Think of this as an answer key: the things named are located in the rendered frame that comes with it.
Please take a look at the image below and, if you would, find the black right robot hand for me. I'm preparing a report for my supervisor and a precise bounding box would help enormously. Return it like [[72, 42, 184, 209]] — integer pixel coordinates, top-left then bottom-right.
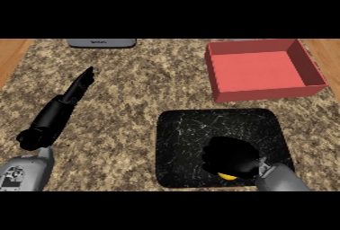
[[201, 136, 263, 181]]

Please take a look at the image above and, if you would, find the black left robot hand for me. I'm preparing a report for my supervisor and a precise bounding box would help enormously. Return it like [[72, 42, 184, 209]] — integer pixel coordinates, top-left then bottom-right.
[[14, 66, 96, 152]]

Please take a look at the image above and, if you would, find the yellow lemon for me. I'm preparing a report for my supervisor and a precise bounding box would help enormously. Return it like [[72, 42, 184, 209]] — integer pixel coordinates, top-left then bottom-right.
[[216, 172, 239, 181]]

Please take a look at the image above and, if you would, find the black marbled tray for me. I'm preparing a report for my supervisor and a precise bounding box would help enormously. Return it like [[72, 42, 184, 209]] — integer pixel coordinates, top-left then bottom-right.
[[153, 108, 295, 190]]

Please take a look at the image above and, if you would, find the red cardboard box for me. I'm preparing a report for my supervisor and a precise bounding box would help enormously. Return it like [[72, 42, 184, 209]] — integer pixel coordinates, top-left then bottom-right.
[[202, 38, 329, 103]]

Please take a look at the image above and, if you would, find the grey flat appliance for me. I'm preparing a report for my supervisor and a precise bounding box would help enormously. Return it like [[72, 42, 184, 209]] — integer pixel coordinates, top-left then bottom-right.
[[66, 38, 137, 49]]

